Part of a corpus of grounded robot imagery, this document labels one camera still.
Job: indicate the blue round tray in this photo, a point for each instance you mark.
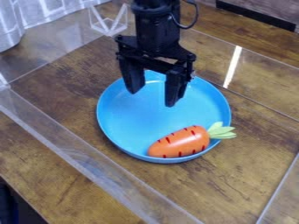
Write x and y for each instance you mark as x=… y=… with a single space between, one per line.
x=135 y=119

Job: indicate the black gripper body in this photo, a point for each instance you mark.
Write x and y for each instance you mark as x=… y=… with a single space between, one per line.
x=155 y=45

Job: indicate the clear acrylic enclosure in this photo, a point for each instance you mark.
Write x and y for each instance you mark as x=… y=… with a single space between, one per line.
x=79 y=180

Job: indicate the orange toy carrot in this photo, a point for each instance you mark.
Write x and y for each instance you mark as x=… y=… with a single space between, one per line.
x=189 y=141

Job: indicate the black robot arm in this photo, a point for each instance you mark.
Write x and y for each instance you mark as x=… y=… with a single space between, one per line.
x=154 y=48

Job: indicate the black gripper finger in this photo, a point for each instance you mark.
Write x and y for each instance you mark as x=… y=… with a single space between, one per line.
x=177 y=80
x=133 y=72

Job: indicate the white patterned curtain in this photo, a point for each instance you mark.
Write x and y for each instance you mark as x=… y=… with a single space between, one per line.
x=23 y=14

